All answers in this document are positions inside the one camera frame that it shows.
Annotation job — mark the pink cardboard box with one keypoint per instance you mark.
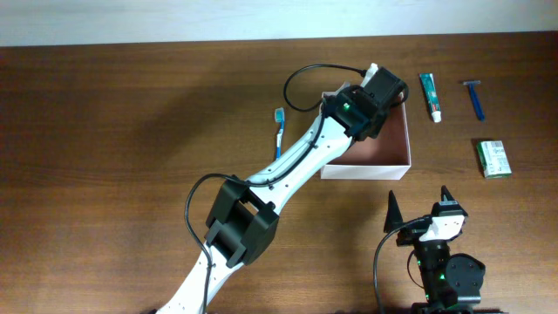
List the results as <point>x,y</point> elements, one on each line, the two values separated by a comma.
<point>388,157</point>

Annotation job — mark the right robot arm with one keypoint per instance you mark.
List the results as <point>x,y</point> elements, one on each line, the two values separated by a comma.
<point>451,283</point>

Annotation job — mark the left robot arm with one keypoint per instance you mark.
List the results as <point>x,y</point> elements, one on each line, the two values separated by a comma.
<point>244,218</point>

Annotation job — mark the green white soap box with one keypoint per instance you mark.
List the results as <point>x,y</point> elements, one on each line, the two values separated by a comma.
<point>493,159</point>

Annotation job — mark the green toothpaste tube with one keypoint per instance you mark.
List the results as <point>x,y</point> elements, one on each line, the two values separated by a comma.
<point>431,95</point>

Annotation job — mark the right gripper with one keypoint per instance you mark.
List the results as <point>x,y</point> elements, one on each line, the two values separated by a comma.
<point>411,233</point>

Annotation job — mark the blue white toothbrush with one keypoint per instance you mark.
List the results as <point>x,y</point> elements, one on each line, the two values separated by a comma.
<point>279,117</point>

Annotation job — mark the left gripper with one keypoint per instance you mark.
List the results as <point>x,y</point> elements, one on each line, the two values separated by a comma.
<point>389,110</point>

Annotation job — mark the blue disposable razor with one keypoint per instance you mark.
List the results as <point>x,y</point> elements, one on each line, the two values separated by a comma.
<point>470,84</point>

